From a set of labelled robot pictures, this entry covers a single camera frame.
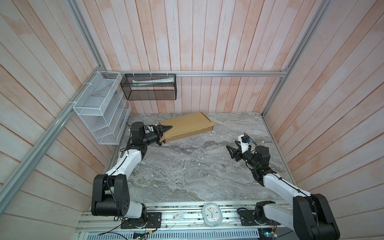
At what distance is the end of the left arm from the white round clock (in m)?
0.42

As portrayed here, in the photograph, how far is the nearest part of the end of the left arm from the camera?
0.72 m

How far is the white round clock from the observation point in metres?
0.72
